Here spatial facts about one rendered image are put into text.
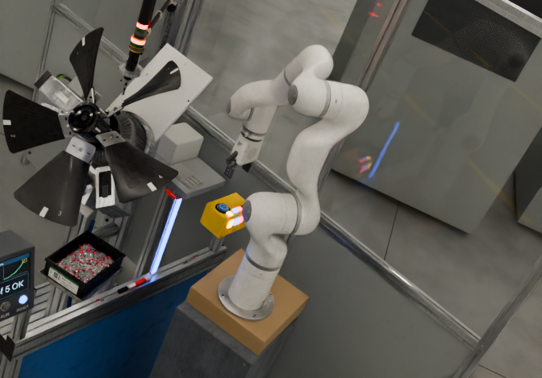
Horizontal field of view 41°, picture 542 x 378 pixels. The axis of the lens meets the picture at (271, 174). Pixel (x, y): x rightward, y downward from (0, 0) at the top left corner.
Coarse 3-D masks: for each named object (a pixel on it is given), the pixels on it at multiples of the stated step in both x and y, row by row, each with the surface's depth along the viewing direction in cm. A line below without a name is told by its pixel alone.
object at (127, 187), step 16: (112, 144) 242; (128, 144) 245; (112, 160) 237; (128, 160) 239; (144, 160) 242; (112, 176) 234; (128, 176) 235; (144, 176) 237; (176, 176) 240; (128, 192) 232; (144, 192) 233
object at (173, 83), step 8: (168, 64) 253; (176, 64) 249; (160, 72) 253; (168, 72) 248; (176, 72) 244; (152, 80) 251; (160, 80) 245; (168, 80) 242; (176, 80) 240; (144, 88) 246; (152, 88) 243; (160, 88) 240; (168, 88) 238; (176, 88) 237; (136, 96) 244; (144, 96) 241; (128, 104) 242
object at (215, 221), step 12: (216, 204) 255; (228, 204) 258; (240, 204) 260; (204, 216) 256; (216, 216) 252; (228, 216) 252; (240, 216) 257; (216, 228) 253; (228, 228) 255; (240, 228) 263
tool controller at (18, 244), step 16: (0, 240) 181; (16, 240) 182; (0, 256) 175; (16, 256) 178; (32, 256) 182; (0, 272) 176; (16, 272) 180; (32, 272) 184; (0, 288) 177; (16, 288) 181; (32, 288) 186; (0, 304) 179; (16, 304) 184; (32, 304) 188; (0, 320) 181
